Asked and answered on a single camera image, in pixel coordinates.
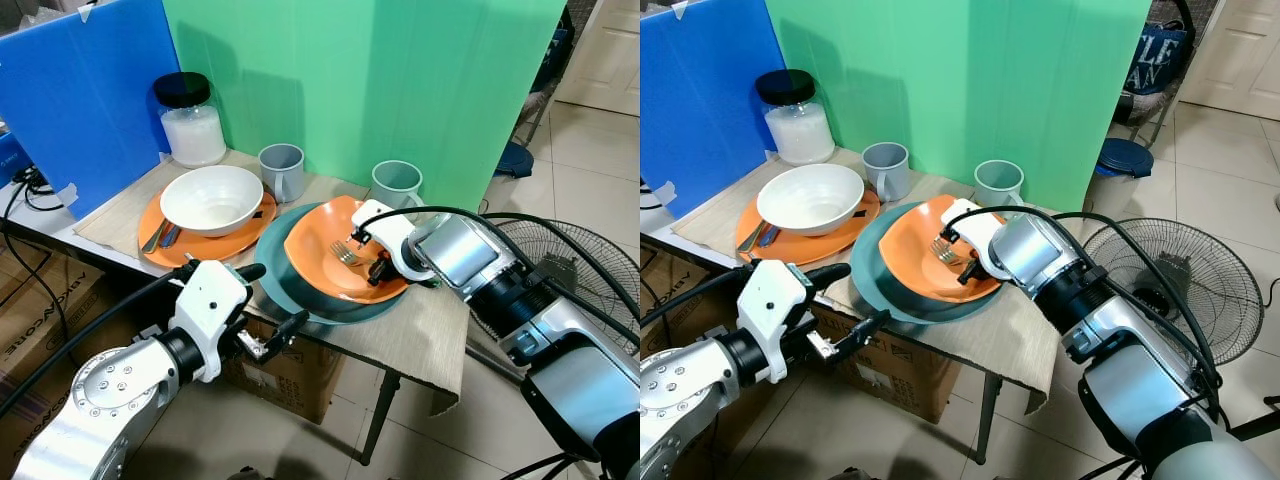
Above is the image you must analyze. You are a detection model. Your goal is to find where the large teal plate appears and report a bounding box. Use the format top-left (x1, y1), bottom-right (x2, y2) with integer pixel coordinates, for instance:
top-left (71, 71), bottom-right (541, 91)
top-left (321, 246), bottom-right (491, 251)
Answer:
top-left (255, 202), bottom-right (411, 326)
top-left (850, 203), bottom-right (1006, 324)

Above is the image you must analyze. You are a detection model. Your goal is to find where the orange plate under bowl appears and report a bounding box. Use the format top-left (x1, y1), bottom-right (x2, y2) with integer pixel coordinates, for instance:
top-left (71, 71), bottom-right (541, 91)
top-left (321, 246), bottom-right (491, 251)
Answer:
top-left (735, 188), bottom-right (883, 267)
top-left (137, 188), bottom-right (278, 269)

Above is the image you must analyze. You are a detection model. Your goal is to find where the bare orange plate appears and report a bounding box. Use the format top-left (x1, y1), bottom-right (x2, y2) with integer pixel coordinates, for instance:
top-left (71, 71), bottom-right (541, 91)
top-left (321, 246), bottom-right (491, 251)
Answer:
top-left (284, 196), bottom-right (411, 304)
top-left (878, 195), bottom-right (1006, 304)

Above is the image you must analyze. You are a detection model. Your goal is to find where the brown cardboard box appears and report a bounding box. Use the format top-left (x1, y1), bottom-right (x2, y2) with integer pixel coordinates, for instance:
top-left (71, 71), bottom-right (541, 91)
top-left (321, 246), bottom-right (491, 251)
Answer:
top-left (808, 305), bottom-right (953, 425)
top-left (222, 315), bottom-right (347, 425)

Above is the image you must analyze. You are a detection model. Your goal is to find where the grey-green mug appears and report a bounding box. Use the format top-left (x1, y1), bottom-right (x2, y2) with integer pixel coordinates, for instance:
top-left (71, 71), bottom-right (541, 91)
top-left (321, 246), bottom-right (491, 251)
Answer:
top-left (974, 160), bottom-right (1026, 209)
top-left (371, 160), bottom-right (425, 211)

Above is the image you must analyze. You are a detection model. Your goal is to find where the beige table mat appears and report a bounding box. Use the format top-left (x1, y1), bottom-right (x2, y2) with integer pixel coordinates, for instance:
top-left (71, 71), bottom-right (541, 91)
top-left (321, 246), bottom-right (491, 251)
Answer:
top-left (75, 150), bottom-right (471, 416)
top-left (672, 148), bottom-right (1061, 414)

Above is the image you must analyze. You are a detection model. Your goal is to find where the white bowl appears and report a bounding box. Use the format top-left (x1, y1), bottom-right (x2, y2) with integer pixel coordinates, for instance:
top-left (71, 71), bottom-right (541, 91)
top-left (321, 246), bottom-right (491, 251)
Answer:
top-left (756, 164), bottom-right (866, 237)
top-left (160, 165), bottom-right (265, 238)

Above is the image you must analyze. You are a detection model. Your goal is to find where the blue-grey mug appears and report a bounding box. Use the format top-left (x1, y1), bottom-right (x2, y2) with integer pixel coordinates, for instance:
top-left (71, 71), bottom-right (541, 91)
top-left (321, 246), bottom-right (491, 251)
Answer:
top-left (259, 143), bottom-right (306, 204)
top-left (862, 142), bottom-right (911, 203)

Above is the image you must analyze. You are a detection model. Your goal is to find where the black metal table leg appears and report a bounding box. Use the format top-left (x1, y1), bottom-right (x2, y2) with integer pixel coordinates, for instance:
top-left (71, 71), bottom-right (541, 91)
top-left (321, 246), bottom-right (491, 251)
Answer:
top-left (970, 370), bottom-right (1005, 467)
top-left (359, 370), bottom-right (402, 467)

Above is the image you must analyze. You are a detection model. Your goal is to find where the glass jar with black lid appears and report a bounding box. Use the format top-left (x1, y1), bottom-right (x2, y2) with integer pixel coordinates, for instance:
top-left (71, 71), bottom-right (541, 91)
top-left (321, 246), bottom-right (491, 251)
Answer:
top-left (153, 72), bottom-right (228, 169)
top-left (755, 69), bottom-right (836, 167)

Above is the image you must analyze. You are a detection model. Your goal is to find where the green backdrop board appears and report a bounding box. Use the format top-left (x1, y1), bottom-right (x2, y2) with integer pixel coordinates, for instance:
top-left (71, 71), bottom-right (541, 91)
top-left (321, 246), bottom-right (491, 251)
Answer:
top-left (765, 0), bottom-right (1153, 214)
top-left (162, 0), bottom-right (569, 214)

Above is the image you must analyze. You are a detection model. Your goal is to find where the printed cardboard box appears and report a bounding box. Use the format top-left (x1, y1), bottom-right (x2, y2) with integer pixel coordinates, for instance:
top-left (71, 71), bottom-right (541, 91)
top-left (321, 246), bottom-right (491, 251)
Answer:
top-left (0, 243), bottom-right (111, 441)
top-left (640, 243), bottom-right (703, 336)

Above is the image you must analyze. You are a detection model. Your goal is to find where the black standing fan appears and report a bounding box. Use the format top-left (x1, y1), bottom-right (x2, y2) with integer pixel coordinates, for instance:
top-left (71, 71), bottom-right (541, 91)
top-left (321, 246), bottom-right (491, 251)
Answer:
top-left (1083, 217), bottom-right (1280, 441)
top-left (470, 217), bottom-right (641, 353)

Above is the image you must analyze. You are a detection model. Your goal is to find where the blue backdrop board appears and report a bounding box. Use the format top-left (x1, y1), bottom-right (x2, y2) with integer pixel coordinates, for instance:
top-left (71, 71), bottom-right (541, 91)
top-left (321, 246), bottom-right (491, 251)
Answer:
top-left (0, 8), bottom-right (182, 222)
top-left (640, 12), bottom-right (787, 217)

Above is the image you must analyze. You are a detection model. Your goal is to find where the chair with blue bag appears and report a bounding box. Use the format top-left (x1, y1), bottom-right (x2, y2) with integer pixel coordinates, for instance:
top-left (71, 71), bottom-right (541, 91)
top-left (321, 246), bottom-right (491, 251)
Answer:
top-left (510, 0), bottom-right (578, 147)
top-left (1112, 0), bottom-right (1202, 153)

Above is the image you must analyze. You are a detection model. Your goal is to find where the cream panel door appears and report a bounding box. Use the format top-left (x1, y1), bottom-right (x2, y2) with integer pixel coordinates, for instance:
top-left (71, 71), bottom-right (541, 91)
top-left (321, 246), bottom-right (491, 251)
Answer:
top-left (1178, 0), bottom-right (1280, 122)
top-left (553, 0), bottom-right (641, 117)

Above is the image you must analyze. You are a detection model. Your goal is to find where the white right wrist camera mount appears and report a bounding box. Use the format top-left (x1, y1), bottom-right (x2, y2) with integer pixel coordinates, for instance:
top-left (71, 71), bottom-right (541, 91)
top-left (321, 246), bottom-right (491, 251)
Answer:
top-left (942, 198), bottom-right (1022, 284)
top-left (350, 199), bottom-right (437, 284)

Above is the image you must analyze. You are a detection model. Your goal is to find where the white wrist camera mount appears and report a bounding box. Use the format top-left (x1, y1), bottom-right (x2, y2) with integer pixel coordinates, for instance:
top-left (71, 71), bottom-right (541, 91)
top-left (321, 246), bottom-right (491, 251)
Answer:
top-left (168, 260), bottom-right (254, 384)
top-left (942, 198), bottom-right (1022, 284)
top-left (350, 199), bottom-right (437, 284)
top-left (735, 260), bottom-right (827, 384)

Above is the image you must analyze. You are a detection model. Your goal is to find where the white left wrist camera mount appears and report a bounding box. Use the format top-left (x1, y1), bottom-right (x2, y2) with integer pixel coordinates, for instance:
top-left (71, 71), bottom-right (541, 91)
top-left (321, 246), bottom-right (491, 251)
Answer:
top-left (168, 260), bottom-right (254, 384)
top-left (735, 260), bottom-right (827, 384)

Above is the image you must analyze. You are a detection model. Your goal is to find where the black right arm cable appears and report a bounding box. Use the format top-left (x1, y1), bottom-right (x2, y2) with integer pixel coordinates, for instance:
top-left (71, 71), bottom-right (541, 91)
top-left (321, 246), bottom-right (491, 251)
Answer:
top-left (944, 205), bottom-right (1229, 403)
top-left (374, 205), bottom-right (641, 326)

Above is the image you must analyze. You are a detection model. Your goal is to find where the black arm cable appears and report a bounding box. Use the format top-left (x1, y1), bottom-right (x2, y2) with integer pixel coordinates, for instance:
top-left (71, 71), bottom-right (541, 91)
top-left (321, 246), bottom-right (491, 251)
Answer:
top-left (944, 205), bottom-right (1229, 403)
top-left (374, 205), bottom-right (641, 326)
top-left (0, 264), bottom-right (193, 421)
top-left (640, 264), bottom-right (763, 333)

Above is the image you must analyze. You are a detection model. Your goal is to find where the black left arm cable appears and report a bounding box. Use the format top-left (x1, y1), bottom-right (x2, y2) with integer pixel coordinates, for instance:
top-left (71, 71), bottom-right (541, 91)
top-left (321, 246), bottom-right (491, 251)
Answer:
top-left (640, 264), bottom-right (763, 333)
top-left (0, 264), bottom-right (193, 421)

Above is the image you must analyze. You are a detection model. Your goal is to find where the thin black table cable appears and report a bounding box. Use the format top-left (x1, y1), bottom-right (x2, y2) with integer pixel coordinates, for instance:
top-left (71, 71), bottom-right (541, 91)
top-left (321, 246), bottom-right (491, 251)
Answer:
top-left (0, 165), bottom-right (63, 263)

